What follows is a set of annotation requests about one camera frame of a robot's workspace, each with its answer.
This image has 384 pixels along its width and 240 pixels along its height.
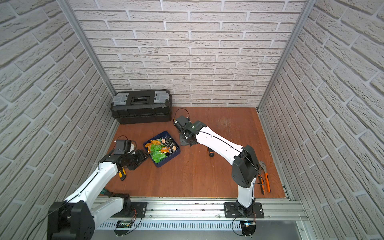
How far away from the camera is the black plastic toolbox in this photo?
0.99m

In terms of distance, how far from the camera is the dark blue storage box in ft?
2.92

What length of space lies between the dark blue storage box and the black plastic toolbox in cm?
16
